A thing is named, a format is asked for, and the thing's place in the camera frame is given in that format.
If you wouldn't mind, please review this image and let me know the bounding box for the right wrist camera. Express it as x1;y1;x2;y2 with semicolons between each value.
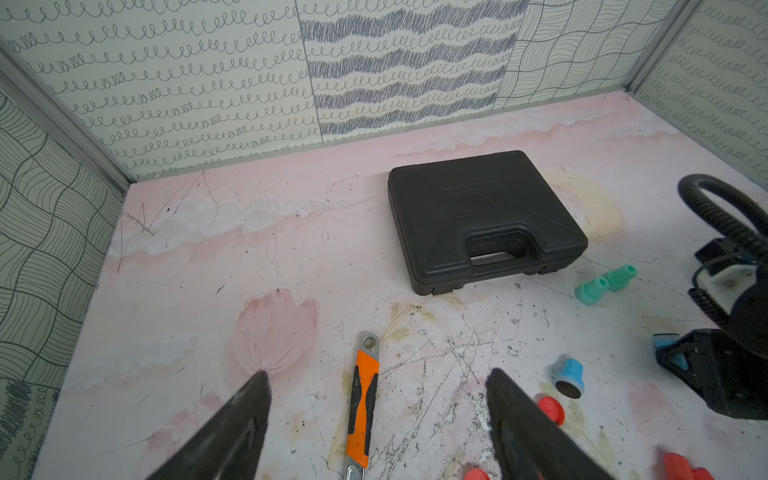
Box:
682;238;758;311

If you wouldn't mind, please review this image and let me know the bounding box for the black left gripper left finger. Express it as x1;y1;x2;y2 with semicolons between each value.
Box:
150;370;272;480

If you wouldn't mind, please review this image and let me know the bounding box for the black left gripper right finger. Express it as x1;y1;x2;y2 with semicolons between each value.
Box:
486;368;612;480

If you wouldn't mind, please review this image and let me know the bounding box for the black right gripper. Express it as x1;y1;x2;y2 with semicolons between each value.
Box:
655;329;767;420

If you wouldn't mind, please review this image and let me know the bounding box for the red stamp cap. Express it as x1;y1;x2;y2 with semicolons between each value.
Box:
463;467;490;480
536;395;566;426

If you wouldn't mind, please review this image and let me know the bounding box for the black plastic tool case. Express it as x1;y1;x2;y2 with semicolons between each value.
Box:
388;150;588;296

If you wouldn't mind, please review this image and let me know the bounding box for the green stamp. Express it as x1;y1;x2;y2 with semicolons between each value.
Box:
603;264;638;292
574;276;610;305

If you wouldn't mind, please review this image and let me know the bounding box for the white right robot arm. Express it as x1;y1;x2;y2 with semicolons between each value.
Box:
653;174;767;421

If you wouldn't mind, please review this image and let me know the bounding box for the red stamp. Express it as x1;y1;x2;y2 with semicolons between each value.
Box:
663;453;715;480

